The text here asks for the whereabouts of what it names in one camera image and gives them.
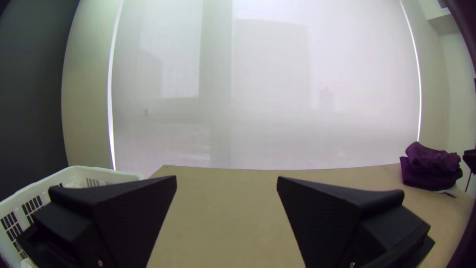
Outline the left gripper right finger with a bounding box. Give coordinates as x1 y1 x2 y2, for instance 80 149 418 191
276 176 436 268

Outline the white laundry basket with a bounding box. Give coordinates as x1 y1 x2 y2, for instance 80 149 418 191
0 165 145 268

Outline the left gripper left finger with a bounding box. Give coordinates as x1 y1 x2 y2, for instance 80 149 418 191
16 175 178 268

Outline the pile of folded clothes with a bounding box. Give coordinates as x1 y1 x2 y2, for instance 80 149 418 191
400 141 464 198

